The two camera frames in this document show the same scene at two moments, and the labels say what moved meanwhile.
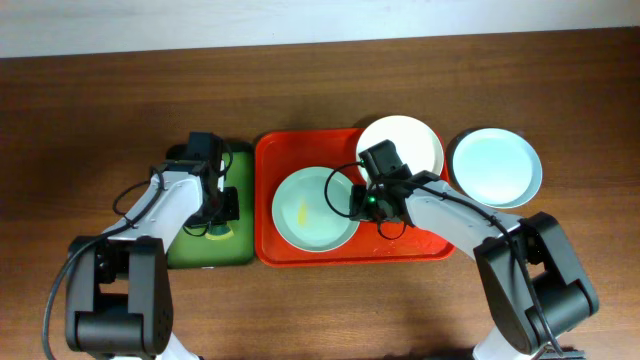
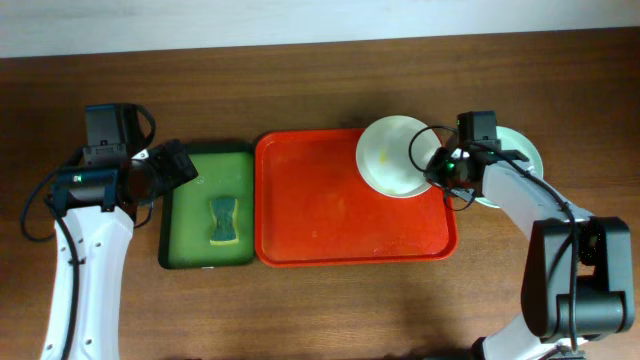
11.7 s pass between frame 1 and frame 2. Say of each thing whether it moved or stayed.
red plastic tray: stayed
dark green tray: stayed
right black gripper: moved
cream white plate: stayed
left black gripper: moved
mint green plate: moved
